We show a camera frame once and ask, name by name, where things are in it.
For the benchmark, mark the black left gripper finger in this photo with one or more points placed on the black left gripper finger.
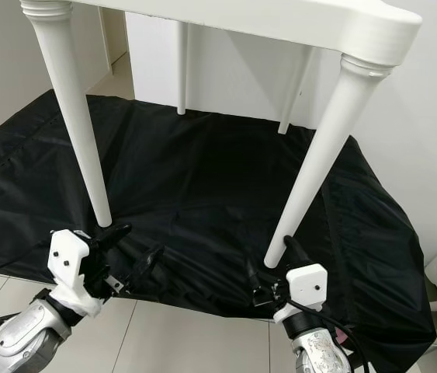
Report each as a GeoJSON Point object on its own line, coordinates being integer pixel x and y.
{"type": "Point", "coordinates": [114, 232]}
{"type": "Point", "coordinates": [147, 262]}

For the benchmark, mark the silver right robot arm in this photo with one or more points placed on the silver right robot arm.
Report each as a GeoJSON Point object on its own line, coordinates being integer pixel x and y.
{"type": "Point", "coordinates": [315, 351]}

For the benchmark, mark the pink cloth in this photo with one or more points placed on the pink cloth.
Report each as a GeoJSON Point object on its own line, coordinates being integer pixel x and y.
{"type": "Point", "coordinates": [338, 334]}

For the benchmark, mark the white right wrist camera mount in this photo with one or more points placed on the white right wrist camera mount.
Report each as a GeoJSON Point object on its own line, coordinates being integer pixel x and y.
{"type": "Point", "coordinates": [305, 281]}

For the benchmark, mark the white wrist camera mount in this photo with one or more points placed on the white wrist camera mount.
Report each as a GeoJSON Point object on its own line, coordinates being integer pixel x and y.
{"type": "Point", "coordinates": [69, 260]}
{"type": "Point", "coordinates": [305, 281]}

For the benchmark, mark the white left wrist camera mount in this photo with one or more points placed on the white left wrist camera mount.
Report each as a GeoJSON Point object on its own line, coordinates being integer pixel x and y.
{"type": "Point", "coordinates": [69, 260]}

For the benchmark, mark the white door frame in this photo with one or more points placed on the white door frame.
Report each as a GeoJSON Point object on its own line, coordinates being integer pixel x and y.
{"type": "Point", "coordinates": [116, 39]}

